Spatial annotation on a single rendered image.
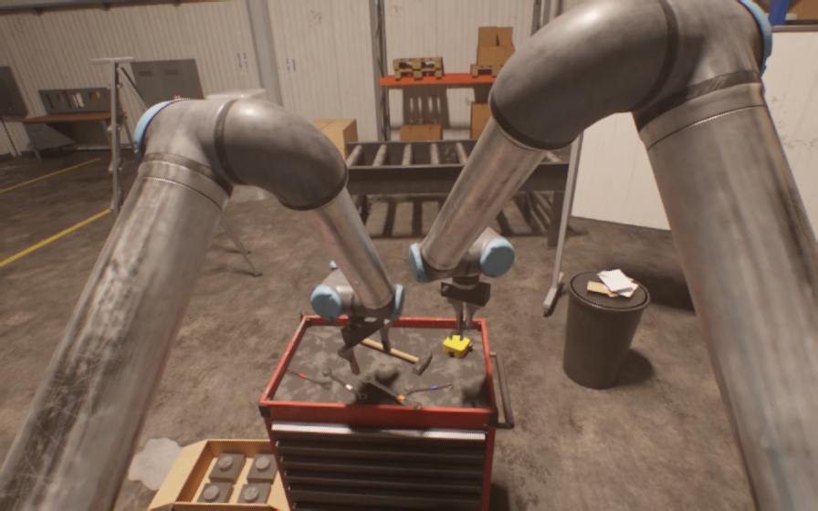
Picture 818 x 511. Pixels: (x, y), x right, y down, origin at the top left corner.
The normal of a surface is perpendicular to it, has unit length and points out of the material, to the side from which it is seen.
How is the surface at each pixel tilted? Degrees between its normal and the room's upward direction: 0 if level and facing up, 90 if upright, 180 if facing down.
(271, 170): 100
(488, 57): 90
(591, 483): 0
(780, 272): 59
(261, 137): 68
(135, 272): 49
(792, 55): 90
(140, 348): 73
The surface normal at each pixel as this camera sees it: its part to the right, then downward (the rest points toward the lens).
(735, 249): -0.69, 0.04
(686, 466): -0.04, -0.89
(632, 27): -0.14, 0.05
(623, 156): -0.48, 0.41
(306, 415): -0.07, 0.45
